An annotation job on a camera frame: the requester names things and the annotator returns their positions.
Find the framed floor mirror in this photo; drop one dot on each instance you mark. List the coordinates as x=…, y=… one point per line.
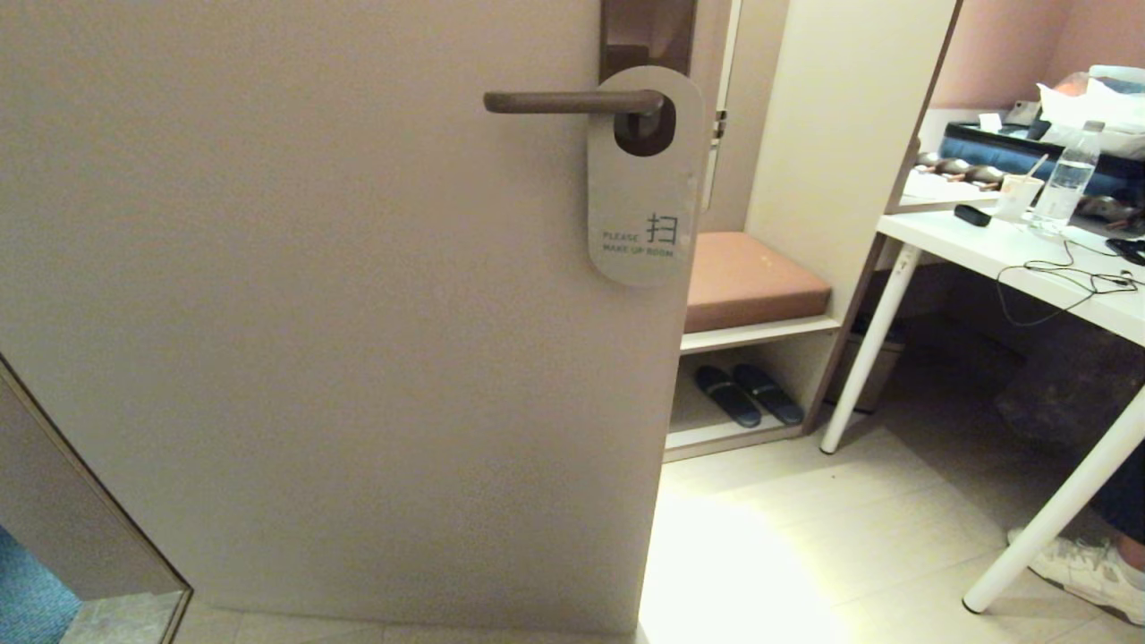
x=54, y=537

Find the white sneaker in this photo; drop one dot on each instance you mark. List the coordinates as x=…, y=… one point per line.
x=1082, y=572

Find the dark trouser leg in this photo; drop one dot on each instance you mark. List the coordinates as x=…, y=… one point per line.
x=1129, y=510

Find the white table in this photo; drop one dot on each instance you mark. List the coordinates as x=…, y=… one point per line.
x=984, y=243

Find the cream bench shelf unit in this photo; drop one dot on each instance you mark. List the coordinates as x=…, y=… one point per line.
x=841, y=134

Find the white paper sheet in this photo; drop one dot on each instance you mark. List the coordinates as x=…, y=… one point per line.
x=939, y=190

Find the brown metal lock plate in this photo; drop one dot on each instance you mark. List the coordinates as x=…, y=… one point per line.
x=646, y=31

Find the beige waste bin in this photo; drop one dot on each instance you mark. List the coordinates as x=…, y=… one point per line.
x=890, y=367

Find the small black remote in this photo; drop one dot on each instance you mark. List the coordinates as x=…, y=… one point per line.
x=971, y=215

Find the white paper cup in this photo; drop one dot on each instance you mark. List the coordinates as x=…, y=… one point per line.
x=1018, y=199

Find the dark blue slipper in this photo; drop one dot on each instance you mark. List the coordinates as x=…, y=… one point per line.
x=771, y=392
x=726, y=395

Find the beige wooden door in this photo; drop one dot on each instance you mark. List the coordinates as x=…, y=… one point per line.
x=313, y=313

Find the brown glossy object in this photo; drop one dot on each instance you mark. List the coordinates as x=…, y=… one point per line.
x=962, y=168

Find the clear plastic water bottle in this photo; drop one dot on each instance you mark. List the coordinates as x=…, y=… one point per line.
x=1064, y=188

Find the white plastic bag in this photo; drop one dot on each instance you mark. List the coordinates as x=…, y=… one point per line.
x=1091, y=103

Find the black flat gadget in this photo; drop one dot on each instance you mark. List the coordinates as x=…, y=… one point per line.
x=1129, y=250

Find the wooden stir stick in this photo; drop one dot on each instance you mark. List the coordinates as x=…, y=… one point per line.
x=1036, y=166

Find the navy blue suitcase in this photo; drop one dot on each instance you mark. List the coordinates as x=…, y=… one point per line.
x=993, y=148

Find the light grey door hanger sign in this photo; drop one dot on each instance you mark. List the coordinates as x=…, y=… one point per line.
x=644, y=197

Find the brown bench cushion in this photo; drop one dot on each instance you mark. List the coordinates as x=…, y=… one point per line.
x=751, y=282

